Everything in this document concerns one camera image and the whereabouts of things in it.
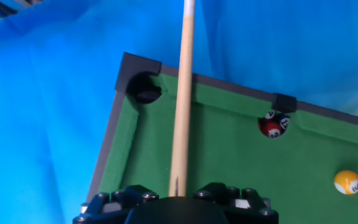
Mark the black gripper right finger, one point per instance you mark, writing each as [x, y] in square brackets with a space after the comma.
[247, 208]

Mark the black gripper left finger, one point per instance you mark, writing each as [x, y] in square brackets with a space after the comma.
[104, 208]

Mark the wooden pool cue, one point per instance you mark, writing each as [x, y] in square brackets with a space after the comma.
[182, 109]

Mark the mini green pool table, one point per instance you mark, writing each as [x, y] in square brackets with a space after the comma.
[228, 161]

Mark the red pool ball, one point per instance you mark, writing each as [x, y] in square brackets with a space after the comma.
[270, 128]

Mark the navy striped pool ball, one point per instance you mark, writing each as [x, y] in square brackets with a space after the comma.
[284, 122]

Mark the yellow striped pool ball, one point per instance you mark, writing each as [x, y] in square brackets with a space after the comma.
[347, 182]

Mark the blue mountain print cloth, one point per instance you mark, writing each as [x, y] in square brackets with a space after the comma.
[57, 109]

